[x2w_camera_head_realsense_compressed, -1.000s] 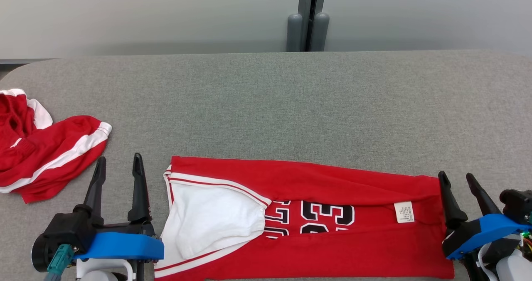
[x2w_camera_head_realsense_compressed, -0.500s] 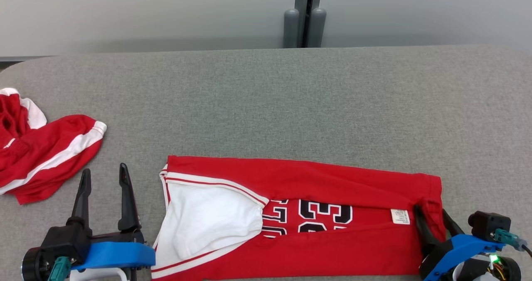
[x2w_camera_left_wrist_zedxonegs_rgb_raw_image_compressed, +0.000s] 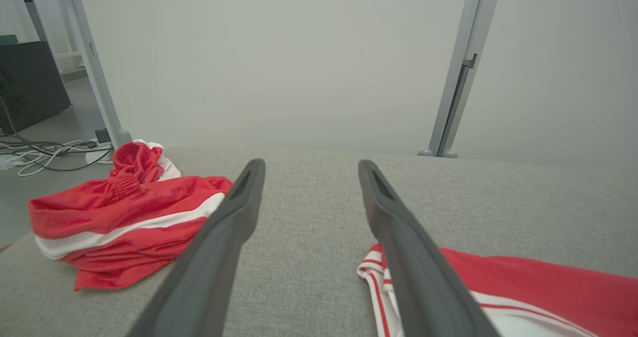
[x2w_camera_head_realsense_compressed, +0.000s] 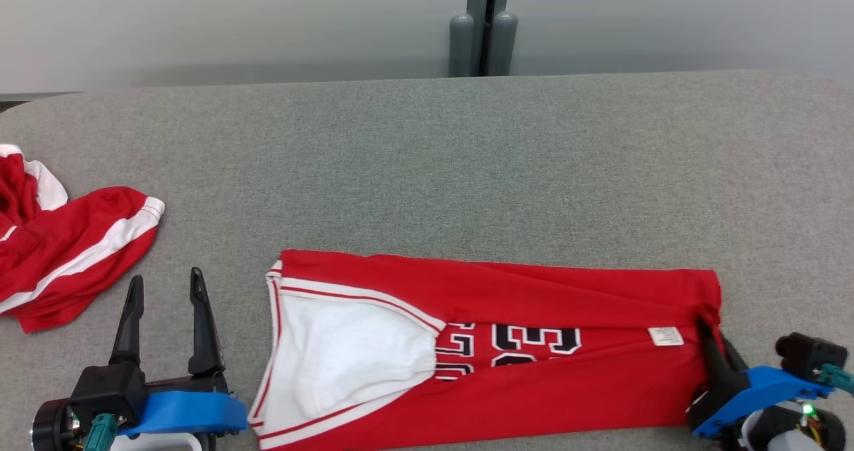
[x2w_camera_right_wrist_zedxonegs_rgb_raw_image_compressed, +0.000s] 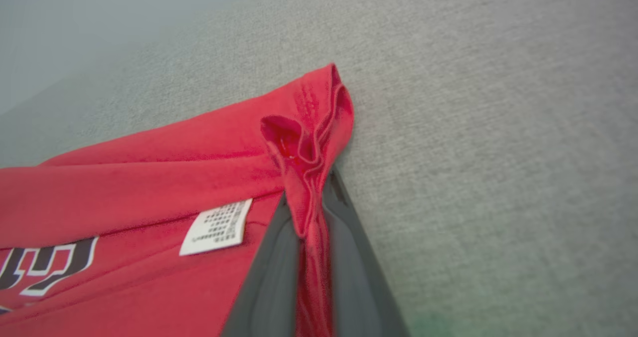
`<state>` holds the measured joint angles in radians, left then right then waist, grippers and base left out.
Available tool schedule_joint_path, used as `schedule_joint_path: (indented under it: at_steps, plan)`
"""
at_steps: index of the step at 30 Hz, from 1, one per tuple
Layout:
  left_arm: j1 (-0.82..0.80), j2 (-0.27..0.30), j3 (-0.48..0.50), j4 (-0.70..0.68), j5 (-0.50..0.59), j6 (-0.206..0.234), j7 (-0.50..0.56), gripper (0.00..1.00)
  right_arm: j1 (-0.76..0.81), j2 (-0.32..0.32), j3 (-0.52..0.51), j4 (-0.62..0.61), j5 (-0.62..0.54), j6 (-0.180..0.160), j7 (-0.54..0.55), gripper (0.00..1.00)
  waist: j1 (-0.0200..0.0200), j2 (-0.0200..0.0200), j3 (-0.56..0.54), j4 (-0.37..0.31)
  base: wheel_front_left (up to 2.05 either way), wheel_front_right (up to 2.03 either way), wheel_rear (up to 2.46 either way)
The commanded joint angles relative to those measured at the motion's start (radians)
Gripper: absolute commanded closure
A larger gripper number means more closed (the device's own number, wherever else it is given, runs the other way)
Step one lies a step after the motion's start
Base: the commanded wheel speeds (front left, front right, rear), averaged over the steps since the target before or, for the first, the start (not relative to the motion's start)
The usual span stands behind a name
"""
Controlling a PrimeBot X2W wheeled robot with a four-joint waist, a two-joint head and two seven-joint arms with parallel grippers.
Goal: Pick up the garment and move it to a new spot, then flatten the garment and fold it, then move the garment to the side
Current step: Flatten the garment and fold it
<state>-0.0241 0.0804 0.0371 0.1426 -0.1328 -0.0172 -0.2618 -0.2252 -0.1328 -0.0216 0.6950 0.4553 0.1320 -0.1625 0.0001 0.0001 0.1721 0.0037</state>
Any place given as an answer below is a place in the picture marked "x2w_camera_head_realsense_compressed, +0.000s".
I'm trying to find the teal camera cable connector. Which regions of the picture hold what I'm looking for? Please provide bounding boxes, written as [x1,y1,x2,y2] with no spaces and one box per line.
[818,363,854,396]
[84,413,119,451]

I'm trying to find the grey wall base rail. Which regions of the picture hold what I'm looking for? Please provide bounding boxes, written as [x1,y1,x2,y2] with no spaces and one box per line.
[0,91,84,113]

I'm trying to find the red shorts with white stripes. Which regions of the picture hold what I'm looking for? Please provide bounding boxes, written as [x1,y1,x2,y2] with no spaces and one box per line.
[0,143,166,335]

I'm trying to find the teal right camera cable connector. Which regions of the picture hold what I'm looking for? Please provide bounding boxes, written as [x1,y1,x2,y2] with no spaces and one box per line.
[818,363,854,396]

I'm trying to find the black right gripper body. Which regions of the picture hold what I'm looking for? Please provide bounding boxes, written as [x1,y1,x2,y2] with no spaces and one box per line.
[686,388,735,433]

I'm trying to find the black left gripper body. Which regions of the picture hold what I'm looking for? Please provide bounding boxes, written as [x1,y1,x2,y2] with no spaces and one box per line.
[143,372,232,402]

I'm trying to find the teal left camera cable connector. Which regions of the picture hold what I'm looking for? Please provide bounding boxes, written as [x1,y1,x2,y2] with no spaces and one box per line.
[84,413,119,451]

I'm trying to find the red white basketball jersey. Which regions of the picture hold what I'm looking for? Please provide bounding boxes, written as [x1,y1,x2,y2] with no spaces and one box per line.
[247,249,725,451]

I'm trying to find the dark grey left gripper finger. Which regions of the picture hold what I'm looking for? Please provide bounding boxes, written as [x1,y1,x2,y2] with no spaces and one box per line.
[187,268,227,378]
[109,275,145,367]

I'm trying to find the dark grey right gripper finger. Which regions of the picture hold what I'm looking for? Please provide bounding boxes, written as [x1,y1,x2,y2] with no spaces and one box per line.
[697,318,753,406]
[721,335,751,376]

